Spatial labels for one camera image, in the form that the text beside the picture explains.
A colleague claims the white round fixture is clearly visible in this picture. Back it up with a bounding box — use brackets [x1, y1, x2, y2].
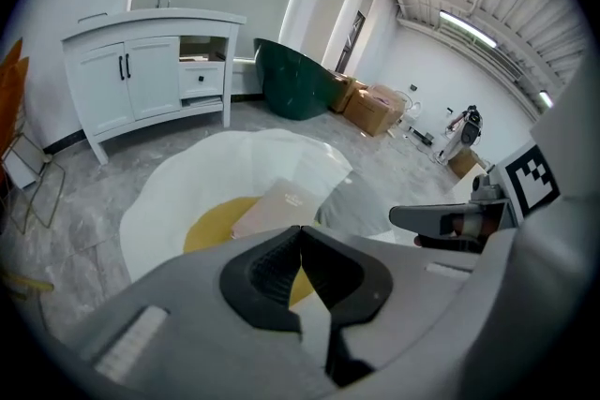
[405, 91, 424, 119]

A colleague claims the pink book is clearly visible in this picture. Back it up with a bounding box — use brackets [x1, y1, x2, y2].
[231, 177, 330, 243]

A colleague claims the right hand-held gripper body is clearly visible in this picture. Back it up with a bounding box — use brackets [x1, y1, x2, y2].
[448, 55, 600, 244]

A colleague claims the white flat panel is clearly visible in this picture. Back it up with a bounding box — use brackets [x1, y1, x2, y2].
[3, 133, 48, 189]

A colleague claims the white vanity cabinet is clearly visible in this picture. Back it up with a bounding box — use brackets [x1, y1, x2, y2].
[60, 7, 248, 166]

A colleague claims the small cardboard box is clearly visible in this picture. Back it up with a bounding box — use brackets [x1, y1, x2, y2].
[448, 149, 484, 180]

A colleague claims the dark green bathtub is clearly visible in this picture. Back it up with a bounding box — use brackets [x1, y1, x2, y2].
[253, 37, 346, 122]

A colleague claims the white and yellow egg-shaped seat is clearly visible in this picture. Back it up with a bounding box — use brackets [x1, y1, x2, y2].
[119, 128, 353, 366]

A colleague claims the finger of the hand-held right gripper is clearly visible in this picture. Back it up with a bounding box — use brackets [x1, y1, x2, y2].
[388, 202, 470, 234]
[413, 232, 487, 255]

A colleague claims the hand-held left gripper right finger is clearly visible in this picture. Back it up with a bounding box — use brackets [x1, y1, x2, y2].
[301, 225, 485, 400]

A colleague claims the white robot with black head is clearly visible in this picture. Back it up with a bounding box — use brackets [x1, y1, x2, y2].
[433, 105, 487, 165]

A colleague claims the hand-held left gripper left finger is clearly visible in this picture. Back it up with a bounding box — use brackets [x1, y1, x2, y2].
[46, 225, 329, 400]

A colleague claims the gold metal rod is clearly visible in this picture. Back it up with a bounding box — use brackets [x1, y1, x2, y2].
[0, 271, 55, 296]

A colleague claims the dark window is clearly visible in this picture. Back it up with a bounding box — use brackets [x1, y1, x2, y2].
[337, 9, 366, 74]

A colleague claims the orange chair with gold legs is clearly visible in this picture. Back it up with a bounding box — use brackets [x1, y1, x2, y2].
[0, 37, 67, 233]

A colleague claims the large cardboard box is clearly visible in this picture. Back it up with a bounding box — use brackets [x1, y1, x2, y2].
[343, 83, 405, 138]

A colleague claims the long ceiling light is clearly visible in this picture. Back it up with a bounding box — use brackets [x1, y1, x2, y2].
[439, 9, 498, 49]

